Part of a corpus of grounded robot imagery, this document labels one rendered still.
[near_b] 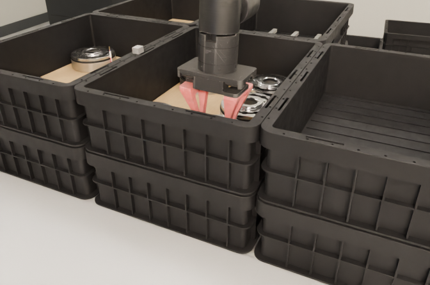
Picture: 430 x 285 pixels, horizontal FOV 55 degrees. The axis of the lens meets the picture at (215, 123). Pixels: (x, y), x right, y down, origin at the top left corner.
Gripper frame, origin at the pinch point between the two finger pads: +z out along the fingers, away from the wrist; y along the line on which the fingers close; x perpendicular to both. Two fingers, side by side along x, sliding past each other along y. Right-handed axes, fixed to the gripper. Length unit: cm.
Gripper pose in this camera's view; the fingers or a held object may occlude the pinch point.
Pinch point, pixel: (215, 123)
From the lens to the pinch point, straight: 64.2
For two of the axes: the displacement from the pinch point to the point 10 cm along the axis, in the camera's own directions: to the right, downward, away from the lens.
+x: -4.3, 3.9, -8.1
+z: -0.4, 8.9, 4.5
